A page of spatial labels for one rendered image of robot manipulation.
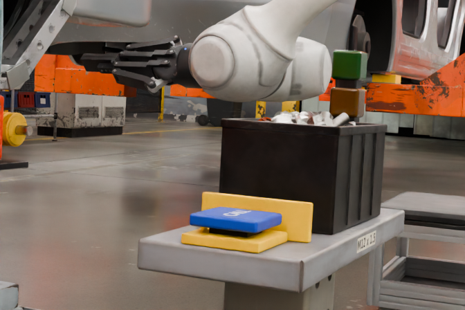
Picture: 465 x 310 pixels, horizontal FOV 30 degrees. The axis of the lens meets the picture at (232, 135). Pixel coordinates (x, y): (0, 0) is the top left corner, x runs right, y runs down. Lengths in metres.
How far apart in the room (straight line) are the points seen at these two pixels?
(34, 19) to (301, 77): 0.53
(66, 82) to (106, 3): 3.68
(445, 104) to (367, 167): 3.74
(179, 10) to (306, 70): 2.55
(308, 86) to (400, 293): 0.92
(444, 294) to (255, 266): 1.36
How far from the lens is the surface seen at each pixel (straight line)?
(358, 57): 1.17
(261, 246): 0.81
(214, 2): 3.80
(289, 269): 0.79
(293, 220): 0.88
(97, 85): 5.56
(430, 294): 2.14
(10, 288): 1.63
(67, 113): 9.38
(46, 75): 5.78
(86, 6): 1.95
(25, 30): 1.59
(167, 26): 3.90
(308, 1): 1.21
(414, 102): 4.80
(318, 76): 1.34
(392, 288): 2.16
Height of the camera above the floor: 0.60
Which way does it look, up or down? 3 degrees down
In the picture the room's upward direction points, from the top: 3 degrees clockwise
